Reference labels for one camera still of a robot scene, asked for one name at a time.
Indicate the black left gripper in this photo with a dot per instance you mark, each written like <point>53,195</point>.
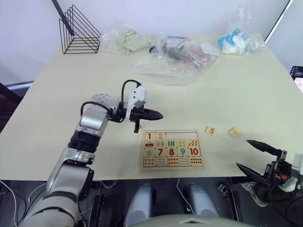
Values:
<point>138,116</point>

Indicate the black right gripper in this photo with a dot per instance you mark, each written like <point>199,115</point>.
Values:
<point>279,169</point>

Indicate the green number 3 tile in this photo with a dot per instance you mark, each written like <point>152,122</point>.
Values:
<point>141,127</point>

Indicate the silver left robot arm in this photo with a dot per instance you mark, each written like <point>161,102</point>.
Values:
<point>90,120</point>

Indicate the red number 1 tile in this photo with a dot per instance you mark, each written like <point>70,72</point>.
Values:
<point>149,136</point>

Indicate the pink number 2 tile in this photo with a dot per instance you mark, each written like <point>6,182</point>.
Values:
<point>160,136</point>

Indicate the wooden number puzzle board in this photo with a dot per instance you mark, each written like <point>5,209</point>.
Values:
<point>182,135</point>

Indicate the green number 6 tile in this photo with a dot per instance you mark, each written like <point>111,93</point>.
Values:
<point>149,152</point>

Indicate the red number 7 tile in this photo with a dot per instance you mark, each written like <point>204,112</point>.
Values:
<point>160,152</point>

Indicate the yellow number 4 tile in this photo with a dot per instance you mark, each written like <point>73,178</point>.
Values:
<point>234,132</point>

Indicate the red number 8 tile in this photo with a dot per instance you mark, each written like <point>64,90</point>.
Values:
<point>171,152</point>

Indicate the blue number 9 tile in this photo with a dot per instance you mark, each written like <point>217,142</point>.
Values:
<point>183,151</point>

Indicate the red number 10 tile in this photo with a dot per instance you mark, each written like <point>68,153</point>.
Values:
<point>194,151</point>

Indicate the orange number 5 tile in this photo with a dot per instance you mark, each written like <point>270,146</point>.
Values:
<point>211,131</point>

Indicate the red car picture tile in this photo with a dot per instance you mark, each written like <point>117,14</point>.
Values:
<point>149,144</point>

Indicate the ice cream picture tile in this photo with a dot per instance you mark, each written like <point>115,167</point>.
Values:
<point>160,143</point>

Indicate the green bars picture tile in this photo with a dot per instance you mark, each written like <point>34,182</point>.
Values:
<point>171,143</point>

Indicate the white sneaker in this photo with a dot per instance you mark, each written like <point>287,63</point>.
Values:
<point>254,195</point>

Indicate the yellow dots picture tile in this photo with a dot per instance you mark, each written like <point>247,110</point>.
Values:
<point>182,143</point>

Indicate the black trouser leg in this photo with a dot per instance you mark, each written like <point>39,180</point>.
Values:
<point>279,197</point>

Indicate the empty clear plastic bag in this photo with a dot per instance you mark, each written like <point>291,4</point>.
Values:
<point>163,73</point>

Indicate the six orange shapes picture tile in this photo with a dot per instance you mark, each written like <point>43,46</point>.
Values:
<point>149,162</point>

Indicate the small blue white plug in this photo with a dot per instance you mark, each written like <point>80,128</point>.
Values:
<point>221,188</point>

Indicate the blue shapes picture tile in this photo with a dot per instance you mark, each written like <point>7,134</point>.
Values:
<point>161,162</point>

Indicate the orange carrots picture tile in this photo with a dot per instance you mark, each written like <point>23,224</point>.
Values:
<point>193,143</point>

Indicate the eight red shapes picture tile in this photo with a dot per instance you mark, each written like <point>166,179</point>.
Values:
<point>173,161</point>

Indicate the pale blue rows picture tile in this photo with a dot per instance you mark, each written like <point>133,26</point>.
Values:
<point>184,161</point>

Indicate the ten dark dots picture tile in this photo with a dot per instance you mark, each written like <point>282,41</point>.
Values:
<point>196,161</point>

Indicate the grey rounded shape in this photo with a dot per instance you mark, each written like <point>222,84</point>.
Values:
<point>139,203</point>
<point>203,201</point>

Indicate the plastic bag with mixed items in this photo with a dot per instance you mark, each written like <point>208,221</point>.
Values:
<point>187,52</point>

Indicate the plastic bag with grey cloth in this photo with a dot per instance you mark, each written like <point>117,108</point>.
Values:
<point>132,40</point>

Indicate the grey curved body shell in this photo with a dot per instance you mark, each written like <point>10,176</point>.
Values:
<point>189,221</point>

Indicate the lit display screen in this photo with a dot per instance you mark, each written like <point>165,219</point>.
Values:
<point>298,71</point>

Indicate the plastic bag with blue-white items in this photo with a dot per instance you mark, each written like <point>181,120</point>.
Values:
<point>236,42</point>

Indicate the dark side stand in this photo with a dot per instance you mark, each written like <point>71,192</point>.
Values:
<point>9,97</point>

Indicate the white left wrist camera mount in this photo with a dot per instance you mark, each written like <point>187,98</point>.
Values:
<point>138,94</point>

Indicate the black table frame leg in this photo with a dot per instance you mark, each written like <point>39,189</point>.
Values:
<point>235,208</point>
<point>97,210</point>

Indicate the black slanted frame bar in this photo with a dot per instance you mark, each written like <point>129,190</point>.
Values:
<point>59,11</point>
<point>278,21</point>

